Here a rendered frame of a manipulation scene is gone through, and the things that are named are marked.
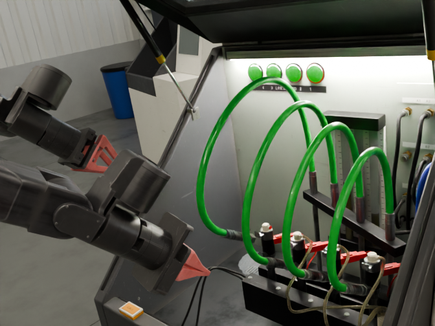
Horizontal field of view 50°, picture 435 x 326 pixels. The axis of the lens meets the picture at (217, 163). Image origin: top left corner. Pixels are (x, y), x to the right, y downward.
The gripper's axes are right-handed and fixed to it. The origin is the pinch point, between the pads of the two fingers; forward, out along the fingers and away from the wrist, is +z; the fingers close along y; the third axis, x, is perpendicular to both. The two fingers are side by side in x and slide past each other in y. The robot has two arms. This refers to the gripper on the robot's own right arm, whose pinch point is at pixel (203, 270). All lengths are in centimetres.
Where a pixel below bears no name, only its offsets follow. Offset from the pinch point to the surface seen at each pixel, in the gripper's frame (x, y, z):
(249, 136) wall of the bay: 50, 33, 34
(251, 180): 7.2, 16.4, 5.8
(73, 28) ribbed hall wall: 694, 153, 127
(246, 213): 6.4, 10.9, 7.8
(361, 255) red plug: 0.2, 15.5, 34.0
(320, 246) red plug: 8.2, 13.3, 31.6
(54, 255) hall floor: 264, -73, 98
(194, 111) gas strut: 51, 29, 15
